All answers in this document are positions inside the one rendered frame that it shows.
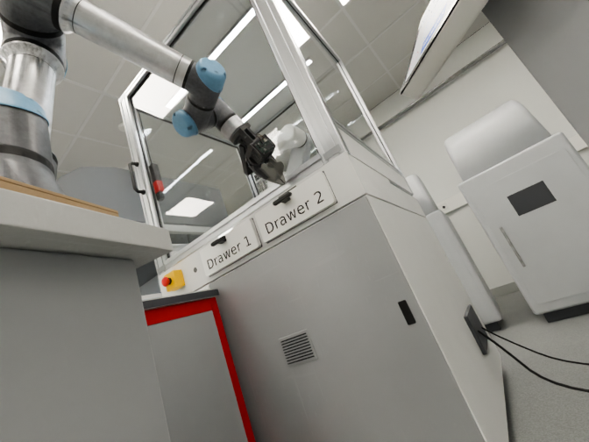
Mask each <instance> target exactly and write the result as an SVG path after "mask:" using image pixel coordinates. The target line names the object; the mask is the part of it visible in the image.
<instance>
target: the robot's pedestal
mask: <svg viewBox="0 0 589 442"><path fill-rule="evenodd" d="M173 250H174V249H173V246H172V242H171V239H170V235H169V231H168V229H165V228H161V227H158V226H154V225H147V224H143V223H140V222H136V221H132V220H129V219H125V218H121V217H115V216H111V215H108V214H104V213H101V212H97V211H93V210H87V209H83V208H80V207H76V206H72V205H68V204H64V203H58V202H55V201H51V200H47V199H44V198H40V197H36V196H30V195H27V194H23V193H19V192H16V191H12V190H8V189H2V188H0V442H171V440H170V436H169V431H168V427H167V419H166V414H165V411H164V406H163V402H162V397H161V393H160V385H159V380H158V376H157V371H156V366H155V362H154V357H153V350H152V346H151V341H150V337H149V332H148V328H147V323H146V319H145V311H144V306H143V302H142V297H141V293H140V288H139V285H138V277H137V272H136V268H138V267H141V266H143V265H145V264H146V263H148V262H151V261H153V260H156V259H158V258H159V257H161V256H163V255H165V254H167V253H170V252H172V251H173Z"/></svg>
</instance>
